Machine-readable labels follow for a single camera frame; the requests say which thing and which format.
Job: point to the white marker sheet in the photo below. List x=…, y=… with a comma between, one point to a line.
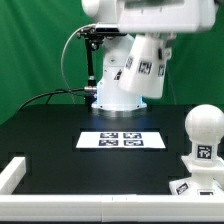
x=126, y=140

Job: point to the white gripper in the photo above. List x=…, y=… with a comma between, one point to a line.
x=164, y=16

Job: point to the black camera on stand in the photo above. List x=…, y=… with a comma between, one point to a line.
x=94, y=32

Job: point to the white left fence rail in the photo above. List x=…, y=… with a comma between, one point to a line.
x=12, y=175

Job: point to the white lamp base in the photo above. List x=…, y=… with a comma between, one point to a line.
x=207, y=179

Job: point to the white fence rail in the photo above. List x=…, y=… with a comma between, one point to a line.
x=12, y=175
x=111, y=208

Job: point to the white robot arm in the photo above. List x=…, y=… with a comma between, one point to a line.
x=111, y=99

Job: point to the white lamp shade cone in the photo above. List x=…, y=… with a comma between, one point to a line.
x=145, y=67

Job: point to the black camera stand pole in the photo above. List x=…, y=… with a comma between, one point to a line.
x=91, y=97

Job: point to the white front fence rail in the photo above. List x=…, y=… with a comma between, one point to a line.
x=111, y=208

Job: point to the white lamp bulb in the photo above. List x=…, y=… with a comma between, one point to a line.
x=204, y=125

